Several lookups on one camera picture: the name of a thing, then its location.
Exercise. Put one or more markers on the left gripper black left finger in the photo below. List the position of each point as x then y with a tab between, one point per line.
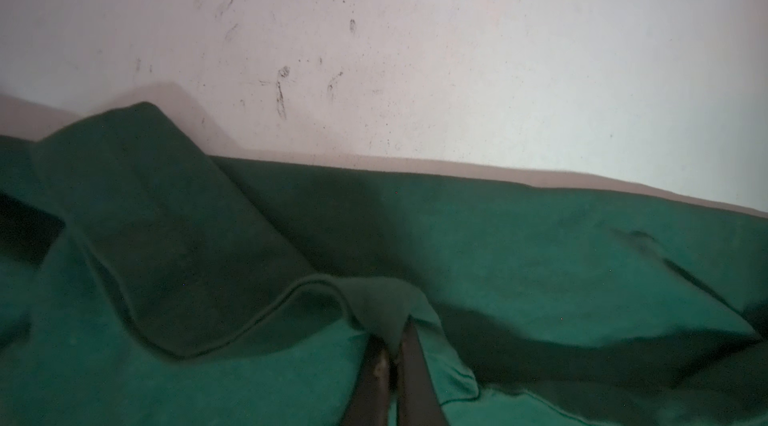
369	401

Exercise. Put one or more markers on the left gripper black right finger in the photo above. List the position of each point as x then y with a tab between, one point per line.
417	402

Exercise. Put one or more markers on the green t shirt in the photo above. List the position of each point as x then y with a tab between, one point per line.
144	282

